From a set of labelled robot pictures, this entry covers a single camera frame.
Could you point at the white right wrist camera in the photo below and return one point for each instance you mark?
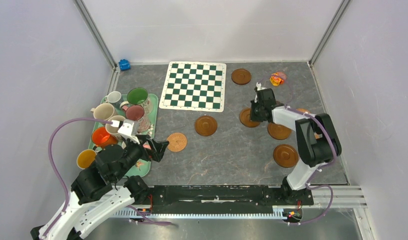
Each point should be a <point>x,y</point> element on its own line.
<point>258,88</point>

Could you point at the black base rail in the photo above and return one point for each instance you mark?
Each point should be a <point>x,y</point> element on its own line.
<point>220,199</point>

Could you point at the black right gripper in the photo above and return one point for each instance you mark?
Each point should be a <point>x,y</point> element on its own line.
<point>261,110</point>

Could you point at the green floral tray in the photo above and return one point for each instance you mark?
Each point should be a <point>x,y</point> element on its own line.
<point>142,167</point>

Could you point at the pink ghost pattern mug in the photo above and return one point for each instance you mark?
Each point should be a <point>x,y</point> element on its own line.
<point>137,113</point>

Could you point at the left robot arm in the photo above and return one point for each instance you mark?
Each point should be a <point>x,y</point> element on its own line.
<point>85,210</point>

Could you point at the woven rattan coaster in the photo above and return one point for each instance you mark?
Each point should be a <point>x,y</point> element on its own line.
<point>177,142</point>
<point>303,111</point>

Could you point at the orange pink toy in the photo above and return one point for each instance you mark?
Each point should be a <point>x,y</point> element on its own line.
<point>278,78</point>

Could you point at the green interior cartoon mug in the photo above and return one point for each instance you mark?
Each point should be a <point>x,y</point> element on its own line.
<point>140,96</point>

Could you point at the orange mug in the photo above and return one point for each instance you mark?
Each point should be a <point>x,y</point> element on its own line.
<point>101,138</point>

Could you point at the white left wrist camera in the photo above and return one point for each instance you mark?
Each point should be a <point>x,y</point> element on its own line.
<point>127,129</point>

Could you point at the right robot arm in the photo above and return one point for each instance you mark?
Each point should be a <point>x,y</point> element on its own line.
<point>317,140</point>

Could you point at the blue toy block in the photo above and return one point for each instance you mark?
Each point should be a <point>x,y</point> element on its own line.
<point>124,65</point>

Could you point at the grey white mug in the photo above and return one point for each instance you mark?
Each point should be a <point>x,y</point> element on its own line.
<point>114,98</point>

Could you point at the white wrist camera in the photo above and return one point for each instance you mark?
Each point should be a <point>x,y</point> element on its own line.
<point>258,88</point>
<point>127,129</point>

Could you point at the brown wooden ridged coaster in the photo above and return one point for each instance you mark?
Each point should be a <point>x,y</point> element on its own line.
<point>205,125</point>
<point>278,131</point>
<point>244,117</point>
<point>285,156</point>

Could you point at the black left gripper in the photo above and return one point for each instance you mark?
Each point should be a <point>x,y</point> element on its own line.
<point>147,154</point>

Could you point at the green white chessboard mat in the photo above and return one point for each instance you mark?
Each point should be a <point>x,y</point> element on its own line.
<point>194,86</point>

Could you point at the yellow interior mug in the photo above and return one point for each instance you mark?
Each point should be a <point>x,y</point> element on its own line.
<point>86,158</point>

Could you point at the beige mug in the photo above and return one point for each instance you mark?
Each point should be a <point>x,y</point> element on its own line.
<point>104,111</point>

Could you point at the brown wooden far coaster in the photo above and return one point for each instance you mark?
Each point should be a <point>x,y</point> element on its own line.
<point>241,76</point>

